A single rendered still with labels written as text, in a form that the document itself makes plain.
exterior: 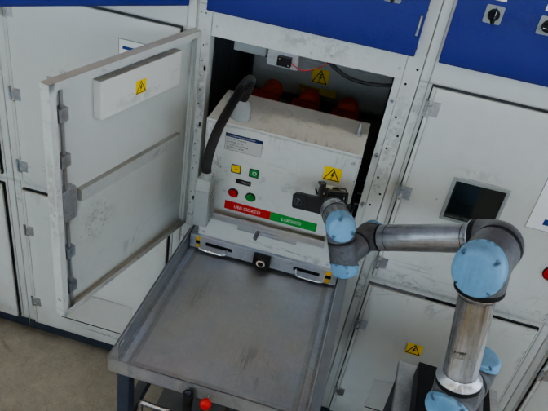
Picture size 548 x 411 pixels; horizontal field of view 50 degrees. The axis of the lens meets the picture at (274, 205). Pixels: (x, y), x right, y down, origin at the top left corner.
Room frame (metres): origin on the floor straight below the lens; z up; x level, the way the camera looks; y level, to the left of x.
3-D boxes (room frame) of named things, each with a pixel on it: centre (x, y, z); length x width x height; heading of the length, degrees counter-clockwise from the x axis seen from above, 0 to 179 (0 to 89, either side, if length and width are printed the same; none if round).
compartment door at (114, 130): (1.51, 0.46, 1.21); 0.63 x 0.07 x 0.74; 158
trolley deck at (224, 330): (1.40, 0.04, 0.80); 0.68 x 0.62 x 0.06; 172
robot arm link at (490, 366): (1.15, -0.62, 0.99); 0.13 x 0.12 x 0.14; 148
